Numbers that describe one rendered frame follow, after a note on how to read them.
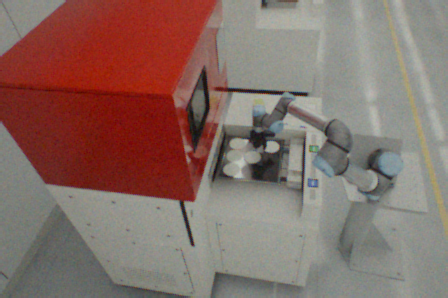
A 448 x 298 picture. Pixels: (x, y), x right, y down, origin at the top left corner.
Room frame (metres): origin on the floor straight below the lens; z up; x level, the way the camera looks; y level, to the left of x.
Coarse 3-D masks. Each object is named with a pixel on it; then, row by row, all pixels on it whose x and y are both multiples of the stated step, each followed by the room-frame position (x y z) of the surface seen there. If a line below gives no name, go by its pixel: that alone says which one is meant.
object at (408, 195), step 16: (416, 160) 1.34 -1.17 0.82; (400, 176) 1.23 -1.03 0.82; (416, 176) 1.22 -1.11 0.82; (352, 192) 1.15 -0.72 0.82; (384, 192) 1.13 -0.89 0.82; (400, 192) 1.12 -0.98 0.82; (416, 192) 1.11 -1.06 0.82; (384, 208) 1.05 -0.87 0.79; (400, 208) 1.02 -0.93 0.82; (416, 208) 1.01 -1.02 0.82
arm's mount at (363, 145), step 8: (360, 136) 1.39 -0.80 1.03; (368, 136) 1.38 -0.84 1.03; (376, 136) 1.37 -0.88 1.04; (360, 144) 1.36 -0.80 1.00; (368, 144) 1.35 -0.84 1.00; (376, 144) 1.34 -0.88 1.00; (384, 144) 1.33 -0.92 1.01; (392, 144) 1.32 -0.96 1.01; (400, 144) 1.31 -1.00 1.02; (352, 152) 1.34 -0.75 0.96; (360, 152) 1.33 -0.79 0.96; (368, 152) 1.32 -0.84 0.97; (400, 152) 1.28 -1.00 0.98; (352, 160) 1.30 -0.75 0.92; (360, 160) 1.29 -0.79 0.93; (368, 168) 1.25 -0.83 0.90; (392, 184) 1.17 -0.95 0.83
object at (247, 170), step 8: (232, 136) 1.63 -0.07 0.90; (248, 144) 1.55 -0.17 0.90; (280, 144) 1.52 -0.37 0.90; (264, 152) 1.46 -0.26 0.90; (280, 152) 1.45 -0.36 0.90; (224, 160) 1.43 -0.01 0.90; (240, 160) 1.41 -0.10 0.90; (264, 160) 1.40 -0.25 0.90; (272, 160) 1.39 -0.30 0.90; (240, 168) 1.35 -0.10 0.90; (248, 168) 1.34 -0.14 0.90; (256, 168) 1.34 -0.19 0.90; (264, 168) 1.33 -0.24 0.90; (272, 168) 1.33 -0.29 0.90; (224, 176) 1.30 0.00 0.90; (232, 176) 1.29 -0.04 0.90; (240, 176) 1.29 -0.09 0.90; (248, 176) 1.28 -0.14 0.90; (256, 176) 1.28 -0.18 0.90; (264, 176) 1.27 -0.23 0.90; (272, 176) 1.26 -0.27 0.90
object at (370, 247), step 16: (352, 208) 1.26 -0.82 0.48; (368, 208) 1.19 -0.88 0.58; (352, 224) 1.22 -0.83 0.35; (368, 224) 1.19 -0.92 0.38; (384, 224) 1.39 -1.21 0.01; (352, 240) 1.20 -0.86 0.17; (368, 240) 1.22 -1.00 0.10; (384, 240) 1.19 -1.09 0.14; (400, 240) 1.24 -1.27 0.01; (352, 256) 1.15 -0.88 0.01; (368, 256) 1.14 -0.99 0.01; (384, 256) 1.13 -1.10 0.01; (400, 256) 1.12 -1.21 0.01; (368, 272) 1.02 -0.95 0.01; (384, 272) 1.01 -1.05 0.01; (400, 272) 1.00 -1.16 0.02
